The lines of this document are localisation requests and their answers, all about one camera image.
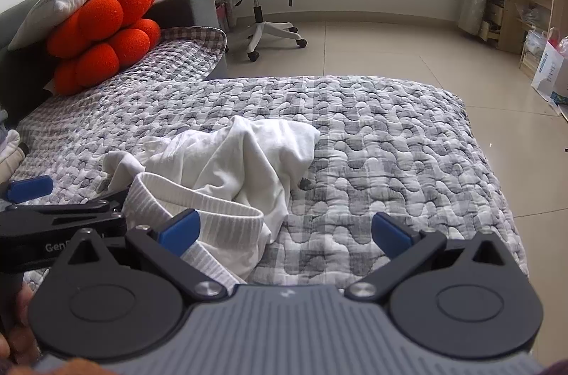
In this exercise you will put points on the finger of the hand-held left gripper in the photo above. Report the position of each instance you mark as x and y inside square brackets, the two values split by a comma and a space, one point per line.
[26, 219]
[31, 186]

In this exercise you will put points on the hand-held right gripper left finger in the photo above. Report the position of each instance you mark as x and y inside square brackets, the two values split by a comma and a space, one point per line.
[179, 233]

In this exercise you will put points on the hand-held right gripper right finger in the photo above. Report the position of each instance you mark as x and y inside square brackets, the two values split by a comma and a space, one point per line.
[390, 235]

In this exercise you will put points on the white pants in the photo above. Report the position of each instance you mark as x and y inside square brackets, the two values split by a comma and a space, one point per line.
[222, 166]

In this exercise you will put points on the person's left hand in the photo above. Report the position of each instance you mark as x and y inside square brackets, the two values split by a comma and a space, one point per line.
[20, 344]

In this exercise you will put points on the beige folded garment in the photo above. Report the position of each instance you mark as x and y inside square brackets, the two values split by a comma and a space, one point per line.
[11, 169]

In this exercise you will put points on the grey checked quilt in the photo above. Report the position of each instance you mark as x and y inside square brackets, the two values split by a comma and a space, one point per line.
[399, 162]

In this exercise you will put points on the orange flower cushion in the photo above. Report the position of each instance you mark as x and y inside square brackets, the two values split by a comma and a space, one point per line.
[102, 47]

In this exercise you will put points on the white cardboard box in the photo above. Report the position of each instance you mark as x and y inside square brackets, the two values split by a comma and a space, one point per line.
[548, 69]

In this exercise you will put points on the clear plastic bag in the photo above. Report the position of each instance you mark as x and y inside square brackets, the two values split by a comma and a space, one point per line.
[537, 42]

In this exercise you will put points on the wooden shelf unit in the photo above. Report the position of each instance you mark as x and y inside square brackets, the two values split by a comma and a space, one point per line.
[514, 11]

